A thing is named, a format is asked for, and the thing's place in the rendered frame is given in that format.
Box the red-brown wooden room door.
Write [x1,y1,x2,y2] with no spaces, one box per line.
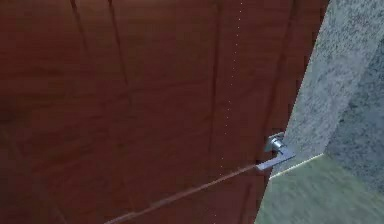
[0,0,331,224]

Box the silver door lever handle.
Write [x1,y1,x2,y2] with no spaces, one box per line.
[255,131,296,172]

